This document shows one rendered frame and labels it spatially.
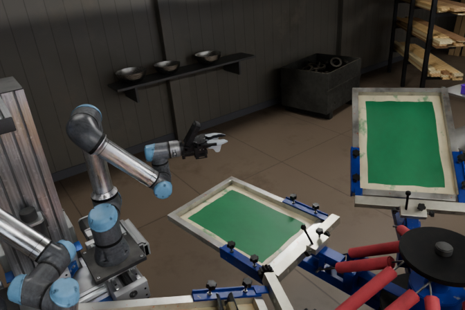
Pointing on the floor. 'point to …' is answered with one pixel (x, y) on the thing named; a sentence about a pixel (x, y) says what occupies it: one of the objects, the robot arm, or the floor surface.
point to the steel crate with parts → (320, 84)
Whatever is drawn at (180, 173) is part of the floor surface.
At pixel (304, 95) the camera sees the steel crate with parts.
